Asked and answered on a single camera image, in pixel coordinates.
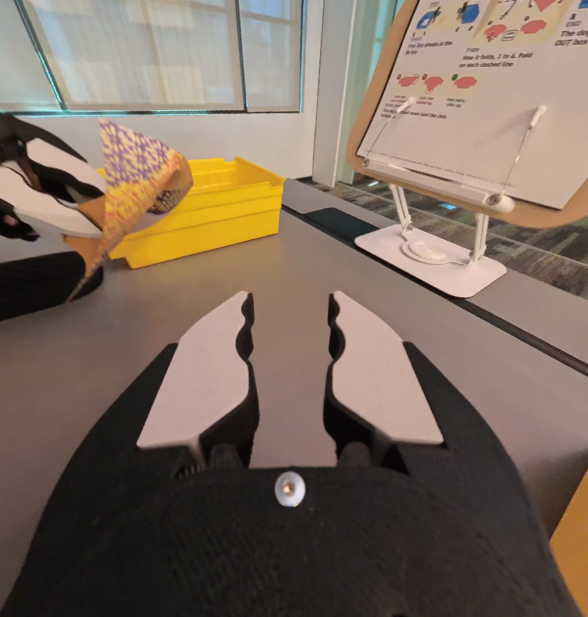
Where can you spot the printed instruction sheet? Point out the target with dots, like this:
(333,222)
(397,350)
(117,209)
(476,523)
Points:
(491,120)

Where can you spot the yellow plastic bin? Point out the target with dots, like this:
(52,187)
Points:
(226,217)
(583,554)

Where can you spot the person's left hand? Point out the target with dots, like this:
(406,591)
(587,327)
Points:
(33,284)

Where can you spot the wooden board book stand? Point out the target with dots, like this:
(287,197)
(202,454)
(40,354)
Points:
(429,270)

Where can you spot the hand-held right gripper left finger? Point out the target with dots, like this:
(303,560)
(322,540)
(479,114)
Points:
(197,385)

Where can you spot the brown-backed patterned origami paper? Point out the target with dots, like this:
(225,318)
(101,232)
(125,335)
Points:
(135,164)

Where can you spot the glass window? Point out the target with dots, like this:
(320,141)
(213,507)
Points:
(154,48)

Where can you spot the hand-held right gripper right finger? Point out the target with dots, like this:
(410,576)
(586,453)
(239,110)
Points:
(380,385)

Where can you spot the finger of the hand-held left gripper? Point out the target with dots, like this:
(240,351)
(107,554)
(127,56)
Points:
(67,168)
(29,202)

